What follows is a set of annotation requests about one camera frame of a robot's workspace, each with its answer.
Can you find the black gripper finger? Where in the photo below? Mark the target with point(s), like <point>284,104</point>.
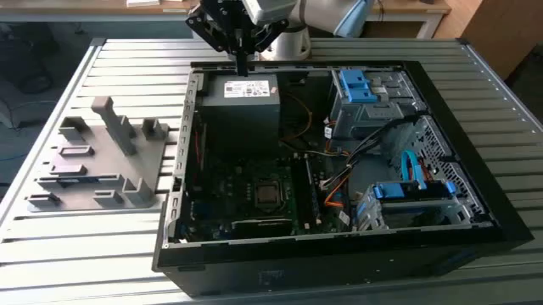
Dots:
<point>206,30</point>
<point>269,31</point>

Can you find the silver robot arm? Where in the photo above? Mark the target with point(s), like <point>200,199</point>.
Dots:
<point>288,41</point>

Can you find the installed dark RAM stick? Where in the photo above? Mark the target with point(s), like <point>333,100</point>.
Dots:
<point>313,203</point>

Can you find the white box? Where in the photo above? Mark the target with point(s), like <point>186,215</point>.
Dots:
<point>141,2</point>

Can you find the blue disk carrier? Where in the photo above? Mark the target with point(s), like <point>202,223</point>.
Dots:
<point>356,85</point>
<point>392,190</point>

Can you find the grey power supply unit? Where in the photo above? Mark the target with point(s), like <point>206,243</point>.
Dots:
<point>241,120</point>

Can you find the wooden desk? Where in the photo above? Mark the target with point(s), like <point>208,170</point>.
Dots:
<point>84,8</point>

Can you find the grey metal drive cage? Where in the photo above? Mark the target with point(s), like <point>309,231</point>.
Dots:
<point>368,117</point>

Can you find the grey parts rack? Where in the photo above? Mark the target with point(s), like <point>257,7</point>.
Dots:
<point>97,149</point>

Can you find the white plug connector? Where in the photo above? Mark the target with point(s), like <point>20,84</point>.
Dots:
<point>325,184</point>

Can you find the green motherboard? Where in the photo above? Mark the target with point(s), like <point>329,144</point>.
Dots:
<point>228,190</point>

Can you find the wooden cabinet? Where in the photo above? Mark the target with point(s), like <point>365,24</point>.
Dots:
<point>500,31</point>

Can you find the black graphics card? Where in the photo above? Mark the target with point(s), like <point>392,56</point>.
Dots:
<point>260,225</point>

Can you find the grey metal disk bay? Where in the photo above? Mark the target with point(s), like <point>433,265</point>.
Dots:
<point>424,206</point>

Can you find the black PC case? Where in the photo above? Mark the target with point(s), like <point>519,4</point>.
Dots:
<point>296,267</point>

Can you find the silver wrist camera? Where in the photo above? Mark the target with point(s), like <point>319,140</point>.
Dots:
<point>269,11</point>

